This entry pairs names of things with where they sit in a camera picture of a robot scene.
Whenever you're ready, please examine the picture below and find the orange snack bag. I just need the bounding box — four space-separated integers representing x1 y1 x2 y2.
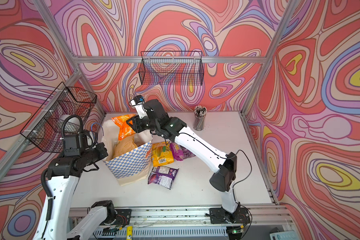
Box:
111 114 136 141

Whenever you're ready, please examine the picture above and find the tan snack bag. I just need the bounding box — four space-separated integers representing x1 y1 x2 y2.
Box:
113 135 138 158

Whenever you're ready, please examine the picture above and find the yellow mango snack bag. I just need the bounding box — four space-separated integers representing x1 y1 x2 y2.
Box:
151 142 175 167

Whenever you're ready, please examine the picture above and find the purple grape snack bag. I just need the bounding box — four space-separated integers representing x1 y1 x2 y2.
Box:
170 142 196 161

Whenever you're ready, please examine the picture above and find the checkered paper bag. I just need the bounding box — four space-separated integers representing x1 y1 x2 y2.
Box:
101 120 153 186

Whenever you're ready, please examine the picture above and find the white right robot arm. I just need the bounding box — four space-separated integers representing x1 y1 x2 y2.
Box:
127 95 239 214

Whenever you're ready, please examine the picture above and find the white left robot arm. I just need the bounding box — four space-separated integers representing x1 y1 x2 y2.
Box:
33 134 117 240

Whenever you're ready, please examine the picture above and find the purple berries snack bag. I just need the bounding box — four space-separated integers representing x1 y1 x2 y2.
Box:
148 166 179 190

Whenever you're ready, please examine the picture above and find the silver bowl in basket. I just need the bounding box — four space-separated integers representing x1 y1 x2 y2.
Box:
60 115 80 126

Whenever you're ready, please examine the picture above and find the cup of straws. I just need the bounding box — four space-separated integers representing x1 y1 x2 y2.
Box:
194 105 208 131

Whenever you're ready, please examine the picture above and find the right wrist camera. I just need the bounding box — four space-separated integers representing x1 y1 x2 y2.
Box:
129 95 148 119

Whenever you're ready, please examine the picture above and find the black wire basket left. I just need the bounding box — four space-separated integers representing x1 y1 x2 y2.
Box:
20 83 97 153

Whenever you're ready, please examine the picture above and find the black wire basket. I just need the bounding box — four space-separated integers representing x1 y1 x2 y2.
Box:
20 83 97 153
139 51 205 86

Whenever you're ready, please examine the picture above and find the black wire basket back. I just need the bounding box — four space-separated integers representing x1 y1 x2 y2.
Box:
139 51 205 86

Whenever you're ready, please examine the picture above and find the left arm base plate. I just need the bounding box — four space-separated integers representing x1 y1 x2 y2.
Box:
105 209 132 227

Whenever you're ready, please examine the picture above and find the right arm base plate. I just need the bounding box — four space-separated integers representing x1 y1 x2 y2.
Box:
206 207 251 225

